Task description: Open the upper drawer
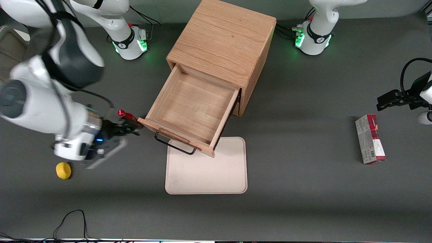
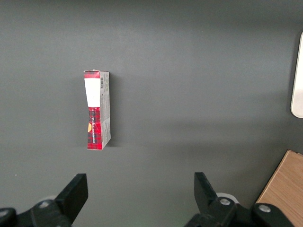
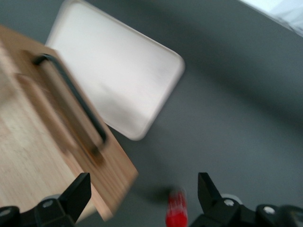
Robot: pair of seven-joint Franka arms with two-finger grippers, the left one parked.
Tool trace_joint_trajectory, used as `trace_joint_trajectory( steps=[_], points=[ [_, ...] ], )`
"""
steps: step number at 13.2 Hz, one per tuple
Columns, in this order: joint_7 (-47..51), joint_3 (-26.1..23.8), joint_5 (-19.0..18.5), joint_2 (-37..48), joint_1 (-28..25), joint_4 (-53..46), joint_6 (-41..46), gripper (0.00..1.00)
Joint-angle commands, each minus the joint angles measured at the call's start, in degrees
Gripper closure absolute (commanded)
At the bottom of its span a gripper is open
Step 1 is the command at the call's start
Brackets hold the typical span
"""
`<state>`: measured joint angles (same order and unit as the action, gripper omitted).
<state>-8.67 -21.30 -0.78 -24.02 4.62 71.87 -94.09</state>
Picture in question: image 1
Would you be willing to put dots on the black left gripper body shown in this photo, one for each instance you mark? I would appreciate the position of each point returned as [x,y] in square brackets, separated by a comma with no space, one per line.
[412,96]

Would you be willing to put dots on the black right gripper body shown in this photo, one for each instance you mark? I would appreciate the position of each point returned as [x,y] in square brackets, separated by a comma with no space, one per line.
[110,130]

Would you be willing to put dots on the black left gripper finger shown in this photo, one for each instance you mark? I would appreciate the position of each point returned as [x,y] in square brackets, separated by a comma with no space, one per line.
[393,104]
[391,96]

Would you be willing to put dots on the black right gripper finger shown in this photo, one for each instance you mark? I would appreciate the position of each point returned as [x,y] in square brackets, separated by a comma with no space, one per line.
[130,132]
[132,125]

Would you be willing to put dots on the wooden drawer with shallow front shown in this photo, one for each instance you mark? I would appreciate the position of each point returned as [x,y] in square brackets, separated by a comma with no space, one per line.
[192,108]

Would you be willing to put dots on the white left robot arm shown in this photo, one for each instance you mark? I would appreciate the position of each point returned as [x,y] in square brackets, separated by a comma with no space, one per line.
[319,30]

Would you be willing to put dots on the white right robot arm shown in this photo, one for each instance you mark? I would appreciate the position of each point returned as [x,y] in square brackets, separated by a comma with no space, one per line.
[40,101]

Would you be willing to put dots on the wooden drawer cabinet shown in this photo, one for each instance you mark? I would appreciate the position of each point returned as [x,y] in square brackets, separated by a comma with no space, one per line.
[222,37]

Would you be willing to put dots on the red cola bottle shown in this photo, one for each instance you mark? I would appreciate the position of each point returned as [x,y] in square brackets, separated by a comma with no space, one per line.
[128,116]

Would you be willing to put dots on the grey and red carton box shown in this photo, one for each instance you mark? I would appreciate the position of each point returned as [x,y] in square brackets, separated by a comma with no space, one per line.
[369,140]

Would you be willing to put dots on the yellow lemon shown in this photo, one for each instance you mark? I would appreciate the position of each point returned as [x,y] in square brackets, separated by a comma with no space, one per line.
[63,170]

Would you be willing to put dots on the beige plastic tray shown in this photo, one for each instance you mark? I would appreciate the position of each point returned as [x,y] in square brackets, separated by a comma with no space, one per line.
[209,173]

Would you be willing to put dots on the beige object beside table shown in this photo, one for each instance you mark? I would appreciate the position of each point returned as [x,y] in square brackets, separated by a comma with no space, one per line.
[10,50]

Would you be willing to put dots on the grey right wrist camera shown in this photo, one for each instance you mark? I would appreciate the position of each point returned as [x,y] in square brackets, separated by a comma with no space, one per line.
[106,156]

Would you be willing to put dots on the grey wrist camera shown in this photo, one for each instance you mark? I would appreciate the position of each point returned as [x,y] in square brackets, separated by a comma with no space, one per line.
[106,156]
[424,118]

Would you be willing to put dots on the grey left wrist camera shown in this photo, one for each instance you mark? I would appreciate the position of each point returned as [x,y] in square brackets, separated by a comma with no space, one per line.
[424,118]

